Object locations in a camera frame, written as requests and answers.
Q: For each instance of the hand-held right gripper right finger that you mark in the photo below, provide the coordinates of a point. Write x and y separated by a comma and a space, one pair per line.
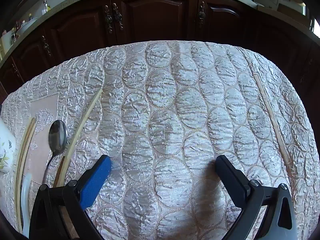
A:
230, 177

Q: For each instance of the metal spoon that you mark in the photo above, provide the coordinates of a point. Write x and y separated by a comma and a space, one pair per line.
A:
58, 136

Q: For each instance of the dark wooden base cabinet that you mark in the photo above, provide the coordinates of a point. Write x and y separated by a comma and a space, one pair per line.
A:
155, 12

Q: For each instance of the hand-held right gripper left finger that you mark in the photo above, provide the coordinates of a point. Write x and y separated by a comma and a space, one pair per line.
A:
96, 182

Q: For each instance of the white plastic spoon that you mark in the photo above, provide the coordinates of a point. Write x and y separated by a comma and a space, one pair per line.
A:
25, 200

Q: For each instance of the dark brown wooden chopstick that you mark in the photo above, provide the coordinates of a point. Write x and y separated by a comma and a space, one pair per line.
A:
60, 170

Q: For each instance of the white floral bowl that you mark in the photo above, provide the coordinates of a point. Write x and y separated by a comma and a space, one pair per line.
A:
6, 150

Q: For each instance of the quilted silver tablecloth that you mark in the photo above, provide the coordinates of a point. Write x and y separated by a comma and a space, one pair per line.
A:
175, 105

